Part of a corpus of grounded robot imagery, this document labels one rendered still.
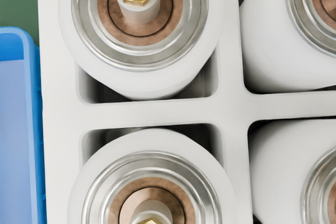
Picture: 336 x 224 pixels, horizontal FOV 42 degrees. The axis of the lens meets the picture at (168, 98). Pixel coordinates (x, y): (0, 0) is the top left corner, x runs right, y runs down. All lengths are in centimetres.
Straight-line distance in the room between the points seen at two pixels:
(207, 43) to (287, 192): 9
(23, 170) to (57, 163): 20
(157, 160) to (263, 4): 11
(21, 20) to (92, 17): 29
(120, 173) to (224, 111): 10
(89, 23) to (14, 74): 28
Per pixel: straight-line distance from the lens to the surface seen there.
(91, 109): 32
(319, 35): 26
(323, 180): 26
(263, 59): 31
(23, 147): 51
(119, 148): 24
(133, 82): 24
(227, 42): 32
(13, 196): 52
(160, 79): 24
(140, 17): 23
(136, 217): 22
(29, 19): 53
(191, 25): 24
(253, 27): 30
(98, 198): 24
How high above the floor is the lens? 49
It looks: 87 degrees down
